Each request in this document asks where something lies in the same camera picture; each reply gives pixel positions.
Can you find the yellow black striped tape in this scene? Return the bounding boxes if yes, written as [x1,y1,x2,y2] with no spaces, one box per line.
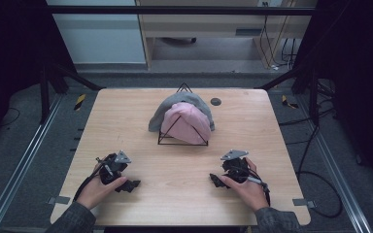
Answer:
[281,94,299,110]
[73,93,87,112]

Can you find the light wooden desk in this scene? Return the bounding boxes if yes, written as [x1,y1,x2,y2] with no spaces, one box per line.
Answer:
[135,0,319,71]

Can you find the person's right hand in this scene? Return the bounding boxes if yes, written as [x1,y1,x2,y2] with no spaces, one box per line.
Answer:
[219,157,270,214]

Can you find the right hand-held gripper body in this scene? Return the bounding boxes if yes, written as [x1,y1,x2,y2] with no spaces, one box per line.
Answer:
[220,149,251,184]

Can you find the black metal crossbar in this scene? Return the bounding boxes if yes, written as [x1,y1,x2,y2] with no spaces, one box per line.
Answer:
[47,5,317,17]

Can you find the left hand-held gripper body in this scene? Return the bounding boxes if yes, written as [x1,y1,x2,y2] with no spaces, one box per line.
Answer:
[96,150,133,186]

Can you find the left hand-held gripper cable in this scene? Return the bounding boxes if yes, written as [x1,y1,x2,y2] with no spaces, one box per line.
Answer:
[72,157,109,202]

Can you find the aluminium floor rail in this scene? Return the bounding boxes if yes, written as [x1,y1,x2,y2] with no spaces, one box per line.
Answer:
[294,95,373,233]
[0,94,64,233]

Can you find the thin black floor cable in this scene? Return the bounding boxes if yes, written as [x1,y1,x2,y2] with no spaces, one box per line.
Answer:
[0,106,21,128]

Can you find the hand-held gripper cable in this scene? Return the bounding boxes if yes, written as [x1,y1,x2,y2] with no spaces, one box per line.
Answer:
[72,157,109,202]
[245,175,272,207]

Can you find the black wire rack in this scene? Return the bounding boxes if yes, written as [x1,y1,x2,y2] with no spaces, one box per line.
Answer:
[157,82,209,148]

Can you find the hanging black cables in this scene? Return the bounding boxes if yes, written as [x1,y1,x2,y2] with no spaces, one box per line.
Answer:
[259,1,298,71]

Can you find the white cabinet panel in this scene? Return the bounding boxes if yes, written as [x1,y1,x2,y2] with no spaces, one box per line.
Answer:
[46,0,148,65]

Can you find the gray knit hat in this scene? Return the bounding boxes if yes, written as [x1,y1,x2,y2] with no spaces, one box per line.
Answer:
[148,91,216,133]

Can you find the black metal frame stand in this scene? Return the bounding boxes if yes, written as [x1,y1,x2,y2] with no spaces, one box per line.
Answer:
[254,63,321,126]
[39,62,107,126]

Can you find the person's left hand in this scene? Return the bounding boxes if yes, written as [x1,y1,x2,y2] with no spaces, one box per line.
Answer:
[76,162,129,211]

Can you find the right hand-held gripper cable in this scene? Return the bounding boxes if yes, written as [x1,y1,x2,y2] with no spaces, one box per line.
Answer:
[245,175,272,207]

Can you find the black curtain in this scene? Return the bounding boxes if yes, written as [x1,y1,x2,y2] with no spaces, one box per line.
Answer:
[0,0,78,153]
[293,0,373,192]

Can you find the pink knit hat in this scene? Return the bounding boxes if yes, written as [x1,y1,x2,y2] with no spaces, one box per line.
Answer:
[160,102,213,146]

